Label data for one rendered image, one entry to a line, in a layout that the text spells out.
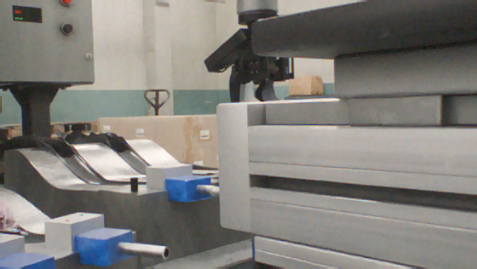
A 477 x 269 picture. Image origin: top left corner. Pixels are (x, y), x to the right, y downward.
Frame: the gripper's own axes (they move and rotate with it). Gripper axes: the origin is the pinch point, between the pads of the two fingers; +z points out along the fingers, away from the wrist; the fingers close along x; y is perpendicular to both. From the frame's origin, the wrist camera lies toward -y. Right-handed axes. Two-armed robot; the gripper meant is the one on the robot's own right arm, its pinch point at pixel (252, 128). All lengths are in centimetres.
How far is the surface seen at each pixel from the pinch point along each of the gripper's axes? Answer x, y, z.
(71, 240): -48, 20, 9
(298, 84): 569, -438, -33
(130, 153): -17.2, -13.6, 3.6
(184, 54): 548, -657, -94
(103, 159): -23.8, -12.1, 4.0
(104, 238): -47, 23, 8
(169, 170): -30.4, 13.7, 3.8
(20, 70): -9, -73, -15
